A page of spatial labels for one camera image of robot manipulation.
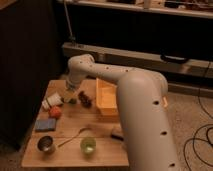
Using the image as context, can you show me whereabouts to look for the yellow plastic tray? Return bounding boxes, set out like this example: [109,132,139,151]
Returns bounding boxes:
[96,79,118,117]

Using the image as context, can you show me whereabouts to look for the dark grape bunch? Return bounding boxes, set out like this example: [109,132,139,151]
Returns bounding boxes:
[78,91,92,108]

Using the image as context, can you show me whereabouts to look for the metal cup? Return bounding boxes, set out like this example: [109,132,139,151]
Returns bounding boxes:
[37,136,55,154]

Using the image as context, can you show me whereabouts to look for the orange fruit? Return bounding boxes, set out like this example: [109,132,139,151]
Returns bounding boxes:
[49,106,62,119]

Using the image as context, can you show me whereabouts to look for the metal pole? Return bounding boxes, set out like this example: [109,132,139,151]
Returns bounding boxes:
[63,0,76,44]

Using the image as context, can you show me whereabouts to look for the green plastic cup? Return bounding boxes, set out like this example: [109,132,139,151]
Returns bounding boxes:
[80,137,96,155]

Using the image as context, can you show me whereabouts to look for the wooden spoon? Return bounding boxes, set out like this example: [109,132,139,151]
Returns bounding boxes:
[57,127,92,148]

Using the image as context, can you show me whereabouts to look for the black handled brush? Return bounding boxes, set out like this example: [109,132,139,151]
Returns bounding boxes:
[110,127,124,141]

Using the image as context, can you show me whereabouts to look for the grey metal beam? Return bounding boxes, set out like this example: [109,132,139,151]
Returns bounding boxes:
[62,42,213,79]

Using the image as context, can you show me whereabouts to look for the wall shelf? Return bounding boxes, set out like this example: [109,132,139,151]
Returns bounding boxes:
[56,0,213,19]

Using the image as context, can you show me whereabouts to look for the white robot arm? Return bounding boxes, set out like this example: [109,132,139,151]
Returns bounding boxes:
[66,54,182,171]

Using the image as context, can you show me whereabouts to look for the blue sponge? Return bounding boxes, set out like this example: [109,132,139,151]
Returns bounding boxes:
[35,118,56,132]

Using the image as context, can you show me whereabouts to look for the black cables on floor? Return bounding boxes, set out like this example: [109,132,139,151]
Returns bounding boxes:
[182,59,213,171]

